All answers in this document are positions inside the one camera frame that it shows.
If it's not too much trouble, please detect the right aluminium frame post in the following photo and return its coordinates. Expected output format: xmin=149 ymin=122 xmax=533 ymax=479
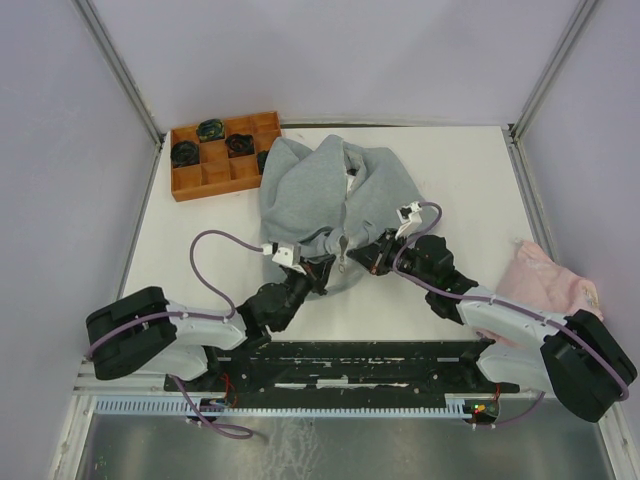
xmin=509 ymin=0 xmax=602 ymax=143

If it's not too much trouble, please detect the dark rolled sock top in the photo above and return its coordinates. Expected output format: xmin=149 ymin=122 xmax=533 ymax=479
xmin=196 ymin=118 xmax=225 ymax=143

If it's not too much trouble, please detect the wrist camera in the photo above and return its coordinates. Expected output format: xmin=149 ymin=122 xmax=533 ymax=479
xmin=261 ymin=242 xmax=304 ymax=273
xmin=395 ymin=201 xmax=422 ymax=239

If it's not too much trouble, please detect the left aluminium frame post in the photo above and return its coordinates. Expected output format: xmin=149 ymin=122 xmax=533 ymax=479
xmin=71 ymin=0 xmax=165 ymax=145

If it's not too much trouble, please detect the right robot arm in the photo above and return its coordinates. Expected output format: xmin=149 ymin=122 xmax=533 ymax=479
xmin=347 ymin=230 xmax=637 ymax=423

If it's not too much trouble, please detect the dark rolled sock left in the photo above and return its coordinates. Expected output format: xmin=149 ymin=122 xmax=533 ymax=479
xmin=170 ymin=140 xmax=200 ymax=169

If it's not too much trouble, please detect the light blue cable duct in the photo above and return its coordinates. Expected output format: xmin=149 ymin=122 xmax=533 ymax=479
xmin=94 ymin=392 xmax=476 ymax=417

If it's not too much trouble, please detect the wooden compartment tray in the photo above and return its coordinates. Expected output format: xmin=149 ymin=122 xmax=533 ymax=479
xmin=169 ymin=111 xmax=282 ymax=202

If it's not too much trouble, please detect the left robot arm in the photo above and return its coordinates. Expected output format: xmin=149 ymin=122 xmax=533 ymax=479
xmin=86 ymin=255 xmax=336 ymax=390

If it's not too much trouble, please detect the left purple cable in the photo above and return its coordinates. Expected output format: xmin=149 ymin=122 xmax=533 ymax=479
xmin=87 ymin=229 xmax=271 ymax=363

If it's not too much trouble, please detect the dark rolled sock right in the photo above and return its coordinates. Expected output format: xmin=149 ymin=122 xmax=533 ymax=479
xmin=256 ymin=150 xmax=269 ymax=175

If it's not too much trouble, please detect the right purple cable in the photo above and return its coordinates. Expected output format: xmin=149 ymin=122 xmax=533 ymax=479
xmin=392 ymin=200 xmax=632 ymax=429

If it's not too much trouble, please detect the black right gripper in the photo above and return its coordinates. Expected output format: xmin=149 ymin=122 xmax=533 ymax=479
xmin=348 ymin=227 xmax=433 ymax=290

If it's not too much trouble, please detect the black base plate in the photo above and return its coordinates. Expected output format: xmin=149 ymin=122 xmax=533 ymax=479
xmin=185 ymin=341 xmax=520 ymax=410

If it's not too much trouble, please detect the aluminium front rail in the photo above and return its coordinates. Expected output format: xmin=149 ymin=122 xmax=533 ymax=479
xmin=69 ymin=349 xmax=616 ymax=401

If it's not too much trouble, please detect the pink cloth bag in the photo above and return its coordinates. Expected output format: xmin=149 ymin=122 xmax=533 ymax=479
xmin=496 ymin=239 xmax=604 ymax=321

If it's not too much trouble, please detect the dark rolled sock middle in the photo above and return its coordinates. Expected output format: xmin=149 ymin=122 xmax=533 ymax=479
xmin=225 ymin=133 xmax=255 ymax=158

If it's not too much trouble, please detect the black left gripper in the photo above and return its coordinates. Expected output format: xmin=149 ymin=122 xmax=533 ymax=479
xmin=276 ymin=254 xmax=336 ymax=331

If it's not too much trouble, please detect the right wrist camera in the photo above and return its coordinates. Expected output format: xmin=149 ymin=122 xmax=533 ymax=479
xmin=395 ymin=201 xmax=422 ymax=239

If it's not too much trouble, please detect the aluminium frame post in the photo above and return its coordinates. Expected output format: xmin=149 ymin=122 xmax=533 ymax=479
xmin=71 ymin=0 xmax=165 ymax=145
xmin=509 ymin=0 xmax=602 ymax=143

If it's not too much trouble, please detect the purple cable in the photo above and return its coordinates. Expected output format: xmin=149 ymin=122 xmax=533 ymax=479
xmin=87 ymin=229 xmax=271 ymax=363
xmin=392 ymin=200 xmax=632 ymax=429

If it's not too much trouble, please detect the dark rolled sock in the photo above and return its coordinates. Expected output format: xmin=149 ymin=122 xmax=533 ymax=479
xmin=225 ymin=133 xmax=255 ymax=158
xmin=170 ymin=140 xmax=200 ymax=169
xmin=196 ymin=118 xmax=225 ymax=143
xmin=256 ymin=150 xmax=269 ymax=175

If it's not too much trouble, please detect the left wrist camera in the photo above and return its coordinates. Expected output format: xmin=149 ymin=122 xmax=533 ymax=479
xmin=261 ymin=242 xmax=304 ymax=273

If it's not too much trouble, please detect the grey zip jacket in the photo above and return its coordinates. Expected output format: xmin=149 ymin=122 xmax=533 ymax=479
xmin=258 ymin=135 xmax=423 ymax=295

